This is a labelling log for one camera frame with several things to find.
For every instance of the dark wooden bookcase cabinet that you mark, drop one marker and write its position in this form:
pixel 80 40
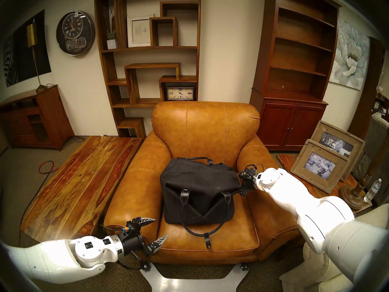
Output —
pixel 288 124

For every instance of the black zebra canvas picture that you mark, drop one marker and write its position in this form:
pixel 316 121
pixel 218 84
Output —
pixel 18 60

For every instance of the grey wingback chair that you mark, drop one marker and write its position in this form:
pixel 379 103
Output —
pixel 373 136

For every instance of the turned wooden lamp base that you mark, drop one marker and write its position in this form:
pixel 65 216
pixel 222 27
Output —
pixel 351 197

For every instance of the round black wall clock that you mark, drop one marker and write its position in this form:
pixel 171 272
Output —
pixel 75 33

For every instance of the large rustic photo frame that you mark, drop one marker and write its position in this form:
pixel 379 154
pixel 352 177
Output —
pixel 335 144

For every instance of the pale flower painting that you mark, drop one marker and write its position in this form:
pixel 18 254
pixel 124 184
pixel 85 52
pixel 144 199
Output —
pixel 349 57

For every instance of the black levelling knob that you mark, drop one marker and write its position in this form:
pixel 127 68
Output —
pixel 243 267
pixel 146 265

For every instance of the reddish wooden sideboard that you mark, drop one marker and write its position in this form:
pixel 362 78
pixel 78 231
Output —
pixel 51 118

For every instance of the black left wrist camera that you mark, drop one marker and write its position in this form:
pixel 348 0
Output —
pixel 131 226

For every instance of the wooden plank coffee table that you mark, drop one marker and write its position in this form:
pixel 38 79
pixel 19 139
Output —
pixel 76 179

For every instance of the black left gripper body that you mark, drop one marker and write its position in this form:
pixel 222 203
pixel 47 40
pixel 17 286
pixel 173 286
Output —
pixel 133 242

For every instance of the beige upholstered chair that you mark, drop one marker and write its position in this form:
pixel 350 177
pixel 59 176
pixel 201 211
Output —
pixel 304 279

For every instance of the clear water bottle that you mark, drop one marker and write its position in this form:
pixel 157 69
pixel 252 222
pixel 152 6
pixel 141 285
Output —
pixel 371 192

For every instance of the tan leather armchair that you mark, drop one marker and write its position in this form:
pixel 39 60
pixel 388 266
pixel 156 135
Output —
pixel 206 127

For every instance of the wooden side table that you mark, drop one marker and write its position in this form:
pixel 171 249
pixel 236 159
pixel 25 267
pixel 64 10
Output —
pixel 284 161

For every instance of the rectangular mantel clock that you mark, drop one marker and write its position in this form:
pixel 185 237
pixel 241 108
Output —
pixel 180 93

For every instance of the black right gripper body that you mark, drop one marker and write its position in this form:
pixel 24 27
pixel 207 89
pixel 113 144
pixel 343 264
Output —
pixel 253 182

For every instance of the white framed certificate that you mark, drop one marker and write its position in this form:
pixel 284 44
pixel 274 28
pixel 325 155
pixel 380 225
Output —
pixel 138 31

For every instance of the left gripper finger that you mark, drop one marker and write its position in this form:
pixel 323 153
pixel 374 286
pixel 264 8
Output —
pixel 146 221
pixel 158 244

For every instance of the small rustic photo frame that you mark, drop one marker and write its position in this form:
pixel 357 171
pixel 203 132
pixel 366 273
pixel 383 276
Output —
pixel 320 166

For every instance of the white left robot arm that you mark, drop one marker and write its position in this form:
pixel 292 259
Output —
pixel 60 258

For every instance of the open wooden shelf unit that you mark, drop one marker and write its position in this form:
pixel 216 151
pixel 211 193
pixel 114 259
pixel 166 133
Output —
pixel 132 84

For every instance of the black zipper handbag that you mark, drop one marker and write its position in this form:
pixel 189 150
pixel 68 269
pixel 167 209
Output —
pixel 194 185

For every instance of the small potted plant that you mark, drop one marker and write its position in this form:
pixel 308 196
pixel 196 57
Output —
pixel 111 43

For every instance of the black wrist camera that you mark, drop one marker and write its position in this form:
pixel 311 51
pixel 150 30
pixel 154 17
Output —
pixel 131 226
pixel 244 173

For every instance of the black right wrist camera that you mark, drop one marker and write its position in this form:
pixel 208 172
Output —
pixel 244 173

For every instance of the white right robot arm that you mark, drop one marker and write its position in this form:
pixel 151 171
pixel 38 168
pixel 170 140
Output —
pixel 328 221

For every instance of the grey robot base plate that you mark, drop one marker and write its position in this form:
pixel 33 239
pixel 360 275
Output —
pixel 194 283

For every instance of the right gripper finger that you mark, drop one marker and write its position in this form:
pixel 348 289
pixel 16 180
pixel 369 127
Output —
pixel 243 191

